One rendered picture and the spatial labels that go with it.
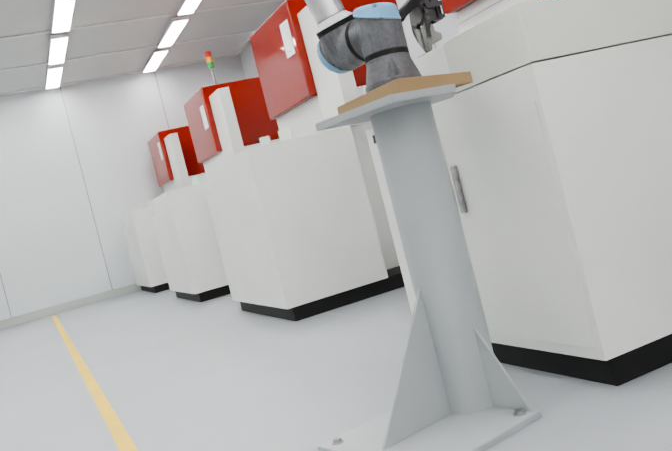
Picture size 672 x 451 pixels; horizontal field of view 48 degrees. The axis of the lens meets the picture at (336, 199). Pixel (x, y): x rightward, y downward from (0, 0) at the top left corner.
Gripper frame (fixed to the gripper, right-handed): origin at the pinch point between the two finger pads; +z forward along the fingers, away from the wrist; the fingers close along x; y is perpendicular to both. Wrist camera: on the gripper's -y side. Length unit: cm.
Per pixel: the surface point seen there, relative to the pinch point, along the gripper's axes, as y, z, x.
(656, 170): 26, 49, -50
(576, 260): -4, 64, -48
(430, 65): -3.9, 5.3, -6.3
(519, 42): -4.0, 10.1, -47.5
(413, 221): -34, 46, -29
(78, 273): -66, 56, 796
